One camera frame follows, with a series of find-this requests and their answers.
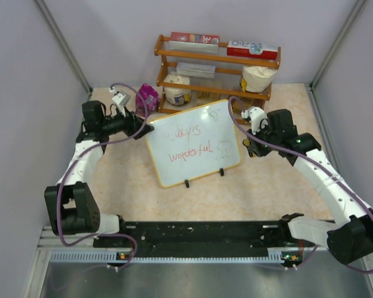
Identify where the yellow framed whiteboard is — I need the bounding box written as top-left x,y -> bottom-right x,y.
146,99 -> 241,188

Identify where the orange wooden shelf rack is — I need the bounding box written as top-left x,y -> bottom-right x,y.
154,35 -> 281,108

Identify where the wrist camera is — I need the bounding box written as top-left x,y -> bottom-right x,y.
241,106 -> 268,135
109,89 -> 131,117

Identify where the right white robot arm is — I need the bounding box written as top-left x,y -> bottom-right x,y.
241,107 -> 373,264

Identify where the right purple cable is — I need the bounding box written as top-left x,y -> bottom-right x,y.
228,96 -> 373,274

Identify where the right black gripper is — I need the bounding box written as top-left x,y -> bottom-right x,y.
246,122 -> 280,157

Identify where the aluminium frame post left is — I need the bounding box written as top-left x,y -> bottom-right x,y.
33,0 -> 93,97

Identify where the purple cable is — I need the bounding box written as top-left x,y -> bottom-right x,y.
228,96 -> 373,274
55,82 -> 149,273

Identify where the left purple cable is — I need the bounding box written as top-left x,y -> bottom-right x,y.
55,82 -> 149,273

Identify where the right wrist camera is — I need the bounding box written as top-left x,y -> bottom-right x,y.
241,106 -> 268,135

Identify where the white round tub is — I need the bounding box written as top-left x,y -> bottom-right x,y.
163,72 -> 191,106

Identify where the purple snack bag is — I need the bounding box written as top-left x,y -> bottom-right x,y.
136,83 -> 160,115

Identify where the aluminium frame post right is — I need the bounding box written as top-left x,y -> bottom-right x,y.
309,0 -> 368,92

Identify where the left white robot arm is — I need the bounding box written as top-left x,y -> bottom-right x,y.
44,101 -> 154,246

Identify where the clear plastic box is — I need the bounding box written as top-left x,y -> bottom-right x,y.
176,62 -> 216,79

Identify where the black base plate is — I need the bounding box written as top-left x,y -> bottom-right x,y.
93,220 -> 335,258

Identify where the brown scouring pad pack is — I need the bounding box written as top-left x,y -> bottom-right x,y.
232,97 -> 262,116

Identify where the red white box right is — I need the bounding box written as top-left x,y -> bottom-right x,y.
226,40 -> 279,60

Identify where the yellow black eraser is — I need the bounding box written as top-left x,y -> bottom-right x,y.
242,138 -> 255,158

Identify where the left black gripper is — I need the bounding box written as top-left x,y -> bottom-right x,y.
100,105 -> 153,140

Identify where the grey cable duct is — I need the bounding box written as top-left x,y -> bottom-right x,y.
49,250 -> 299,264

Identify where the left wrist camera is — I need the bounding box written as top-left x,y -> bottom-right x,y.
109,89 -> 131,117

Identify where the aluminium frame post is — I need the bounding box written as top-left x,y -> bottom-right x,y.
309,0 -> 368,92
33,0 -> 93,97

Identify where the cream paper bag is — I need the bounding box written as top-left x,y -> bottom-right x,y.
241,66 -> 277,93

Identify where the red foil box left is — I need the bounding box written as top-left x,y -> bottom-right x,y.
169,32 -> 220,45

